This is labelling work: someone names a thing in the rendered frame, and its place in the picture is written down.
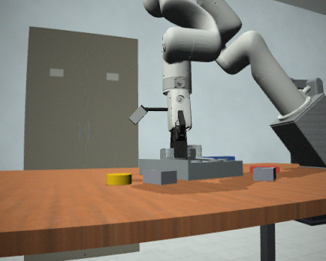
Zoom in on yellow short cylinder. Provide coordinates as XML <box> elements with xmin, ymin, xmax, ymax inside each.
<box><xmin>107</xmin><ymin>173</ymin><xmax>132</xmax><ymax>185</ymax></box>

